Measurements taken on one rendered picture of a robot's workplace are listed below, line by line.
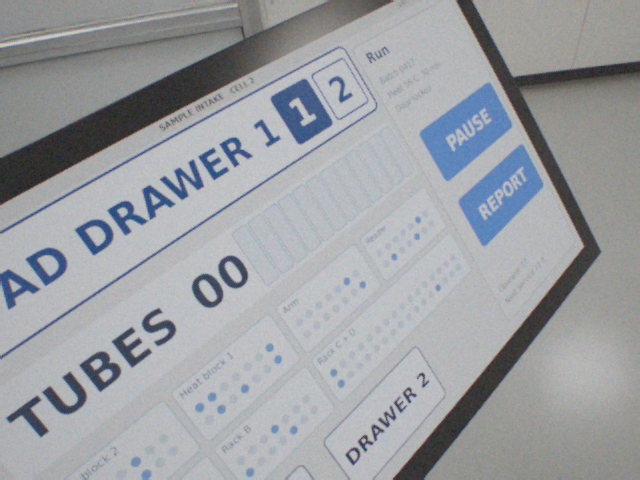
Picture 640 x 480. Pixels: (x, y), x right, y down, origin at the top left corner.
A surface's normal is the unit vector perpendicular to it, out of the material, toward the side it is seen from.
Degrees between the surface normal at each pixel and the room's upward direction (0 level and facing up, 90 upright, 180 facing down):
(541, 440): 1
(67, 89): 90
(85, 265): 50
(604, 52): 90
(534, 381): 0
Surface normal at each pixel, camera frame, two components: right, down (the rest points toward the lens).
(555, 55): 0.09, 0.70
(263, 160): 0.46, -0.11
